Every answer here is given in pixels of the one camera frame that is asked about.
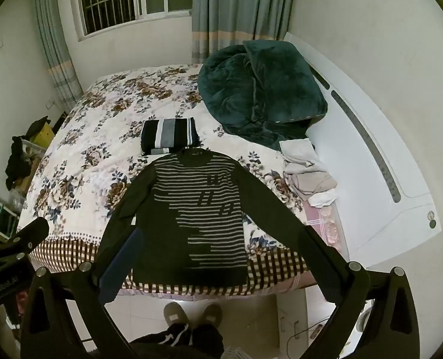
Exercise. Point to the small white cloth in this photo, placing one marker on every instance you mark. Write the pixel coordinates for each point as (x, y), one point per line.
(324, 199)

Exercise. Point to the folded black grey striped garment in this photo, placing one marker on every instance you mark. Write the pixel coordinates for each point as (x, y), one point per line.
(169, 136)

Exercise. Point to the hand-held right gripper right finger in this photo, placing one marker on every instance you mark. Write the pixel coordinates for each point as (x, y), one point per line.
(318, 265)

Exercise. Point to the dark green plush blanket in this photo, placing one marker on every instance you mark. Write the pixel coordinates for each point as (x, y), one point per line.
(236, 97)

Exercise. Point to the pile of dark clothes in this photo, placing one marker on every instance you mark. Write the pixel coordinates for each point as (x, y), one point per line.
(18, 160)

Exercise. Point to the grey slipper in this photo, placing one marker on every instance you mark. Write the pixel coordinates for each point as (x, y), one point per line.
(213, 313)
(174, 312)

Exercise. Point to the beige crumpled cloth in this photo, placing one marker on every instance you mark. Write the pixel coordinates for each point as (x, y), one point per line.
(311, 181)

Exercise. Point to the grey-green curtain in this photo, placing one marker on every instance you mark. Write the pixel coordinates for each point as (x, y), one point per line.
(240, 7)
(53, 45)

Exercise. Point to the barred window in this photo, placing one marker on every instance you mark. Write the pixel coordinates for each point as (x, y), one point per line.
(128, 0)

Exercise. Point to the white bed headboard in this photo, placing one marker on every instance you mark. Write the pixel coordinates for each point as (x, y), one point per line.
(371, 179)

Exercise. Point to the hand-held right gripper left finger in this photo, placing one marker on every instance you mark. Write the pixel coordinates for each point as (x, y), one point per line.
(118, 265)

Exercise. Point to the white folded towel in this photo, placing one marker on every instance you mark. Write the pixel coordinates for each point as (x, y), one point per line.
(296, 149)

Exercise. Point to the dark striped sweater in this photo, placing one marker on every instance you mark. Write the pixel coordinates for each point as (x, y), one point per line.
(191, 209)

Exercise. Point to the dark green plush pillow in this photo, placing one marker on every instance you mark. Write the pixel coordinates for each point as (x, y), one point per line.
(285, 78)

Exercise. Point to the floral bed sheet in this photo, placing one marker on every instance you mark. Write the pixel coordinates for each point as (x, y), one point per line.
(94, 138)

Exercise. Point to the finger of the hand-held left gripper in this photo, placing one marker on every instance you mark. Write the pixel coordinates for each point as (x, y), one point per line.
(23, 235)

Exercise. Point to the person's black pants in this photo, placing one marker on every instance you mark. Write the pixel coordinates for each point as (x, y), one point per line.
(191, 340)

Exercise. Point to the yellow box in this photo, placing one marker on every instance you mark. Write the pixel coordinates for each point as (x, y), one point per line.
(44, 138)

